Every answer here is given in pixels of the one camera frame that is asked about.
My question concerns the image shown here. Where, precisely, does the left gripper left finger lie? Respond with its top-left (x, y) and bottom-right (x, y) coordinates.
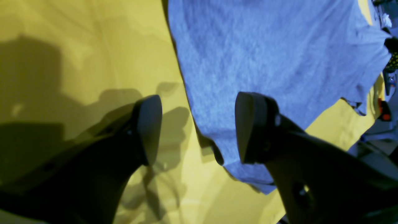
top-left (1, 95), bottom-right (163, 224)

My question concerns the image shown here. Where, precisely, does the grey t-shirt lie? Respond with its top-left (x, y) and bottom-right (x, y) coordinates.
top-left (168, 0), bottom-right (391, 194)

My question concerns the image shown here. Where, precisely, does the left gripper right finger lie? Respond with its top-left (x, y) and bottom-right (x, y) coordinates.
top-left (235, 92), bottom-right (398, 224)

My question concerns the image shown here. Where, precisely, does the yellow table cloth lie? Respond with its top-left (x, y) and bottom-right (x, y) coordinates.
top-left (1, 0), bottom-right (382, 224)

